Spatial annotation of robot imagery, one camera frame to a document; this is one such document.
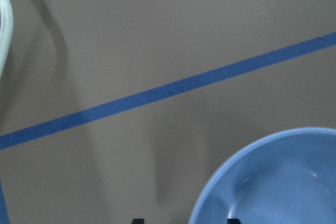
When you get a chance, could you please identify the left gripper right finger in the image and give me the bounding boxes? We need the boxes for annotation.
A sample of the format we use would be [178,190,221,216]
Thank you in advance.
[227,218,241,224]

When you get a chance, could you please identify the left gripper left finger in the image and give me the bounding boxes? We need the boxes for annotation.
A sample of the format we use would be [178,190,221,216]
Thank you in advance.
[132,218,144,224]

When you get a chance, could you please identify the blue bowl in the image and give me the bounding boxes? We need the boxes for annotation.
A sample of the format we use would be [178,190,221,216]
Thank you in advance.
[189,127,335,223]

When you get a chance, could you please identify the white toaster power cable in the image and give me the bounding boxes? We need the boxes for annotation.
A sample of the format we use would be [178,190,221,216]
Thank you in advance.
[0,0,14,75]

